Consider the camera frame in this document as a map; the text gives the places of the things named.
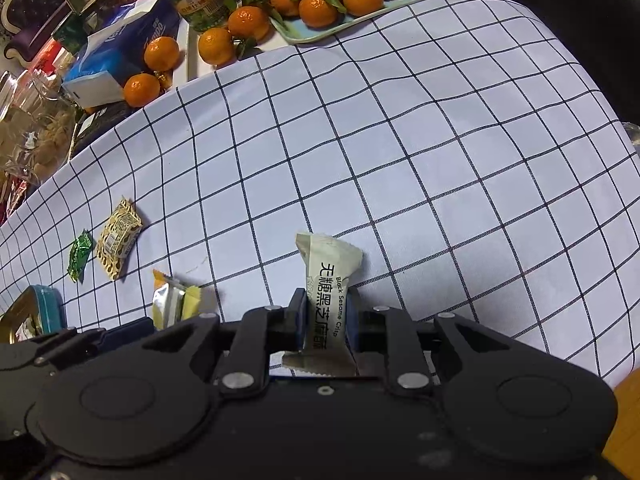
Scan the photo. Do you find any black wallet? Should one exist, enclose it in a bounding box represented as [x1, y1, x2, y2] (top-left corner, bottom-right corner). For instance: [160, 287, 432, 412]
[72, 100, 133, 153]

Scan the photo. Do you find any pile of walnuts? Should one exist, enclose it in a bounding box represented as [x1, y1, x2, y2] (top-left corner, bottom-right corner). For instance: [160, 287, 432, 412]
[20, 110, 73, 176]

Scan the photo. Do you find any pile of assorted candies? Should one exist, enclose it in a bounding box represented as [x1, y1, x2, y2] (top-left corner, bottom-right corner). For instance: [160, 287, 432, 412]
[0, 172, 32, 223]

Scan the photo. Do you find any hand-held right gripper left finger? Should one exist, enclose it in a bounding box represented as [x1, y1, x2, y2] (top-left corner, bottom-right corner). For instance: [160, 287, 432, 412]
[141, 288, 307, 397]

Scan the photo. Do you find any cream snack packet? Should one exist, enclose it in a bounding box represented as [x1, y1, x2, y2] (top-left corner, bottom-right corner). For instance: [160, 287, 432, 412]
[281, 232, 364, 378]

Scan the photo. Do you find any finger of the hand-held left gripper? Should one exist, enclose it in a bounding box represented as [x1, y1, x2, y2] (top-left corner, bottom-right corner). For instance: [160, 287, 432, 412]
[67, 317, 156, 356]

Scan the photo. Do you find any blue white tissue pack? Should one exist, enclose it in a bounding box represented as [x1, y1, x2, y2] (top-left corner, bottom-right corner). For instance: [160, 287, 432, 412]
[62, 0, 181, 106]

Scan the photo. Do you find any gold tin box teal rim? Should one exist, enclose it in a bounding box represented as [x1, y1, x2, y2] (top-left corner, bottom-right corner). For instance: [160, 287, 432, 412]
[0, 284, 67, 345]

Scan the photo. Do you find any leafy orange tangerine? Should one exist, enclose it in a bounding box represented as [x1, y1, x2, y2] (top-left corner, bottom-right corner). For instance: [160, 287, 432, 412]
[228, 6, 271, 43]
[198, 27, 236, 67]

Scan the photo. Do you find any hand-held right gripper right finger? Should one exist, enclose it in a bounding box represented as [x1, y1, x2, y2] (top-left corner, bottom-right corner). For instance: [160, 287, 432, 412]
[347, 294, 516, 395]

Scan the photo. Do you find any small orange tangerine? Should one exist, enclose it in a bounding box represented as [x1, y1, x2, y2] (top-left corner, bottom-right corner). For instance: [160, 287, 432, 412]
[144, 36, 181, 72]
[123, 73, 162, 108]

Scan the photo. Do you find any light green tray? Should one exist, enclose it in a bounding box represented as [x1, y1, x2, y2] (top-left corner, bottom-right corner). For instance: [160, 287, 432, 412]
[269, 0, 446, 45]

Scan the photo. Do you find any green can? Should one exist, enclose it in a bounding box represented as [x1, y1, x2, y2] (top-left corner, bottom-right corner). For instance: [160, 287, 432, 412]
[52, 12, 90, 56]

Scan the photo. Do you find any beige patterned snack packet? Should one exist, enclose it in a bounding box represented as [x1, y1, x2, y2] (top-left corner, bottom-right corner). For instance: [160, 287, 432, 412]
[95, 197, 144, 281]

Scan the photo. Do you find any large glass jar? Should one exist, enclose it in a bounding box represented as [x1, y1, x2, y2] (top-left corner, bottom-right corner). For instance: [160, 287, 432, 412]
[0, 72, 76, 186]

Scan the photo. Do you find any green foil candy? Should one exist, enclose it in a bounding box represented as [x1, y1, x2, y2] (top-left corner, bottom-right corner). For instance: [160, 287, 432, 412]
[67, 229, 97, 285]

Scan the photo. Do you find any white framed purple chair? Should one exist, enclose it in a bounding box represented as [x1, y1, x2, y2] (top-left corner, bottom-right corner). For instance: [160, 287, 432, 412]
[0, 0, 68, 61]

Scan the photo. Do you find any checked white tablecloth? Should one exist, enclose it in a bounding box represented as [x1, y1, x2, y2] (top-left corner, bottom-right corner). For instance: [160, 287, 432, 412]
[0, 0, 636, 391]

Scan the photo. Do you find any yellow silver snack packet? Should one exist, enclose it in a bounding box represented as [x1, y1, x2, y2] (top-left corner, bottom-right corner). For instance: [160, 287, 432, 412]
[151, 269, 202, 332]

